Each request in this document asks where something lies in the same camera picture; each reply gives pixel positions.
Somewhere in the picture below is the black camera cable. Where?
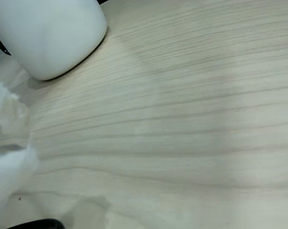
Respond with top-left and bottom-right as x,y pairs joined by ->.
5,218 -> 66,229

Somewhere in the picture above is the white mug with black handle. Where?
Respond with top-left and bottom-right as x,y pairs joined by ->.
0,0 -> 108,81

